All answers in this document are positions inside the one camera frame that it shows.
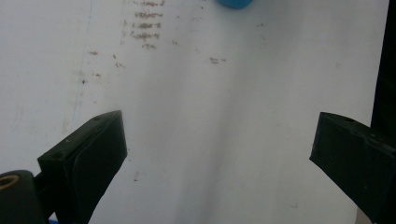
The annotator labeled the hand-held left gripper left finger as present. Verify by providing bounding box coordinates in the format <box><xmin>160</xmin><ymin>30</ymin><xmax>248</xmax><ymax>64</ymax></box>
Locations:
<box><xmin>36</xmin><ymin>109</ymin><xmax>128</xmax><ymax>224</ymax></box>

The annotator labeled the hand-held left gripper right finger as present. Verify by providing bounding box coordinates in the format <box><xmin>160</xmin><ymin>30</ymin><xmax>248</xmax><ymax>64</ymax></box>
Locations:
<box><xmin>308</xmin><ymin>111</ymin><xmax>396</xmax><ymax>224</ymax></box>

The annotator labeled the blue plastic object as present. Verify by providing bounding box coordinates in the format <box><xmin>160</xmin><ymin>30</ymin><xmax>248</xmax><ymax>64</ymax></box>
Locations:
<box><xmin>216</xmin><ymin>0</ymin><xmax>255</xmax><ymax>9</ymax></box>

